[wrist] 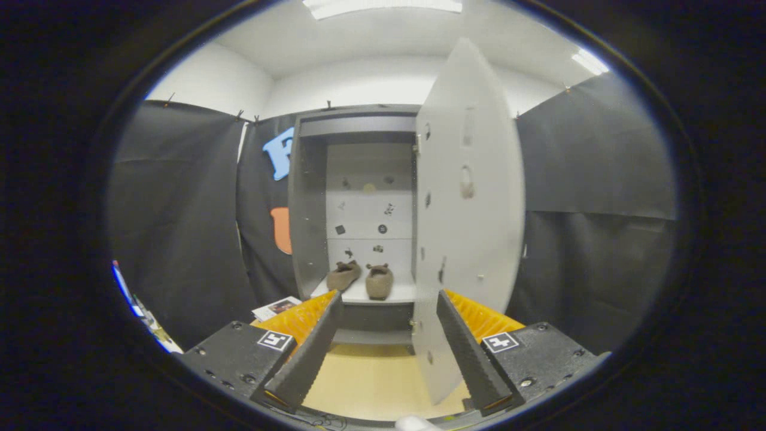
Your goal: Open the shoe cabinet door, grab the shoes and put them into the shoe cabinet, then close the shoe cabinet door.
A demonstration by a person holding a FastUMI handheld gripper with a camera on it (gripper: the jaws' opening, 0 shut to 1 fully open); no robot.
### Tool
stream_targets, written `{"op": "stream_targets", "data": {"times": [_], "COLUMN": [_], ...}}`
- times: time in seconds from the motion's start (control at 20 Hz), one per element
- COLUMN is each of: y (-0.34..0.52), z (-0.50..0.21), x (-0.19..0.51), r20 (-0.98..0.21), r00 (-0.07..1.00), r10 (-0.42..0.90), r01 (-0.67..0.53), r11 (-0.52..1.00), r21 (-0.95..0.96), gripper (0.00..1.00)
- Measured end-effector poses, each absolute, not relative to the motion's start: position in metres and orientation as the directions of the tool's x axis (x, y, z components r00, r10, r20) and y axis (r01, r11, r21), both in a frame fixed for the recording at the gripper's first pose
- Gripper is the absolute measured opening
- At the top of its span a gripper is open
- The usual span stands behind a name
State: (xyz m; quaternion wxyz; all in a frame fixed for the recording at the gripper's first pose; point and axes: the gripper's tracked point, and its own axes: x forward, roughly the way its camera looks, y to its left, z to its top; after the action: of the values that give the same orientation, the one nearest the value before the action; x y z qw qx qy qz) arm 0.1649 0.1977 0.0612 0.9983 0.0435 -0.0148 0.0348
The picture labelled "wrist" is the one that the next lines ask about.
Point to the small ceiling light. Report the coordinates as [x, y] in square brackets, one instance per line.
[589, 61]

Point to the black backdrop cloth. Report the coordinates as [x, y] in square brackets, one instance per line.
[598, 179]

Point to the colourful printed clutter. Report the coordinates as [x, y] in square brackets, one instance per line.
[152, 326]

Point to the long ceiling light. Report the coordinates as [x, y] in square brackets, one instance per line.
[383, 6]

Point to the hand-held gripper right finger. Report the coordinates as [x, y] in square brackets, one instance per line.
[470, 359]

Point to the brown fuzzy shoe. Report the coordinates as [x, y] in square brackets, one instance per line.
[379, 284]
[342, 278]

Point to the grey shoe cabinet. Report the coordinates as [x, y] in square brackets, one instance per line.
[308, 227]

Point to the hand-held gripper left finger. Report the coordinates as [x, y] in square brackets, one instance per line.
[311, 359]

